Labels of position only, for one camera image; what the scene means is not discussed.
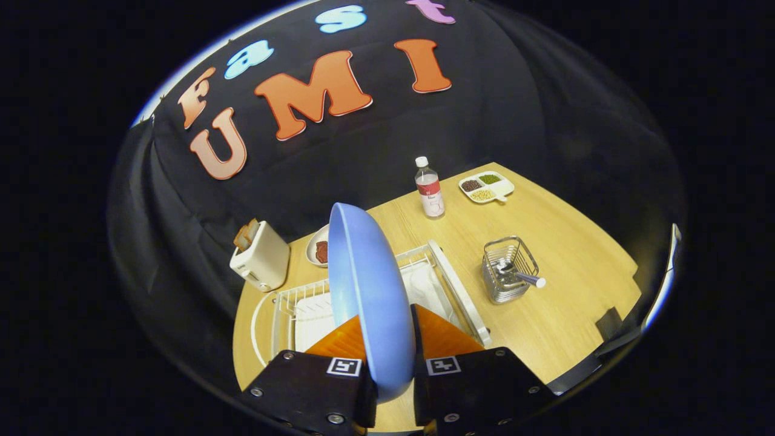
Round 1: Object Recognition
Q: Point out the blue plate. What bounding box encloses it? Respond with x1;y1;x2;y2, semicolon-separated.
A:
328;202;417;403

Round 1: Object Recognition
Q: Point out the cream toaster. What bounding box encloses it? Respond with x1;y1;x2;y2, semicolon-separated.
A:
229;220;291;292

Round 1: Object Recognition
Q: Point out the white toaster cable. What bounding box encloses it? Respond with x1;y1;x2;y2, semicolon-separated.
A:
250;291;276;367

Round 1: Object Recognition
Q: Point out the metal wire basket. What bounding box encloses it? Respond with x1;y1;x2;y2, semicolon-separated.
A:
482;236;539;305

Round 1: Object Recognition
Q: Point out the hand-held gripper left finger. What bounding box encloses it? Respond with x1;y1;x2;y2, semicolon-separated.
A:
239;315;377;436

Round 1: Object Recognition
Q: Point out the beige oval dish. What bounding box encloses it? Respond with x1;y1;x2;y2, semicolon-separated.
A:
306;224;331;268

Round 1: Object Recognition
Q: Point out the white divided tray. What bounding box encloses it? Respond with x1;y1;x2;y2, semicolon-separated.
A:
458;171;515;205

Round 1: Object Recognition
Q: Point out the metal spoon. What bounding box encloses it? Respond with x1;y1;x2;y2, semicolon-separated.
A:
496;260;547;289

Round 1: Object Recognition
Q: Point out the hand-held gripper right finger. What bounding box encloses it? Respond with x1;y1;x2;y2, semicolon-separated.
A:
411;304;555;436

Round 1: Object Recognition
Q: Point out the white wire dish rack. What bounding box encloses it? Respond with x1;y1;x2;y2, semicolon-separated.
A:
250;239;492;370

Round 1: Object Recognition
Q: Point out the clear bottle with red label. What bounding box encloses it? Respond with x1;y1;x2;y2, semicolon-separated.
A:
415;156;446;219

